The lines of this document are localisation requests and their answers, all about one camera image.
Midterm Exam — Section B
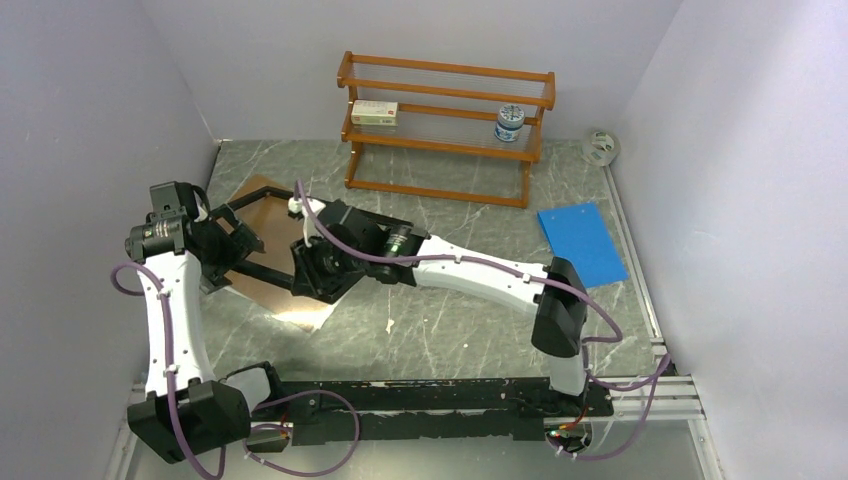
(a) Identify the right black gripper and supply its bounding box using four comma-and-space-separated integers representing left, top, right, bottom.
291, 229, 367, 297

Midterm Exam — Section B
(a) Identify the brown cardboard backing board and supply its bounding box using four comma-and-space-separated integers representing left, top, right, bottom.
227, 196, 331, 317

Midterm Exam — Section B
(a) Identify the picture frame black and gold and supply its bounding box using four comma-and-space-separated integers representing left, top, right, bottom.
191, 186, 360, 303

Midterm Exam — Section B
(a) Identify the white photo paper sheet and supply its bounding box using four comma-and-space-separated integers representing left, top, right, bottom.
268, 305, 335, 332

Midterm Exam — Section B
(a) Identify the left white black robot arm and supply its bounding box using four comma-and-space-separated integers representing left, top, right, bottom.
125, 181, 287, 464

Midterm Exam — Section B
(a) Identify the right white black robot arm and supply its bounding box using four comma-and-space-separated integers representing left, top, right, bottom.
288, 195, 605, 415

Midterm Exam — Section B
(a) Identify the white red small box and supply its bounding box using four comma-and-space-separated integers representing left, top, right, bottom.
350, 100, 399, 127

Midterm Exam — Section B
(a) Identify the orange wooden shelf rack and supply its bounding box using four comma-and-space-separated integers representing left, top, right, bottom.
336, 51, 557, 208

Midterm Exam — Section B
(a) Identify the blue white ceramic jar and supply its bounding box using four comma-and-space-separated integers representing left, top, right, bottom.
494, 104, 525, 143

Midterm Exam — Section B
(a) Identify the blue clipboard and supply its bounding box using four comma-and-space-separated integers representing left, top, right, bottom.
537, 202, 629, 288

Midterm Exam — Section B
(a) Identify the clear tape roll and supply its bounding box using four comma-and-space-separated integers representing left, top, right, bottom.
581, 128, 621, 167

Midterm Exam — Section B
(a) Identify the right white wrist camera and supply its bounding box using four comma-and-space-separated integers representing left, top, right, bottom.
287, 197, 326, 248

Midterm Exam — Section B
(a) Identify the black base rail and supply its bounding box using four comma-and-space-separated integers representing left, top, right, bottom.
252, 377, 614, 446

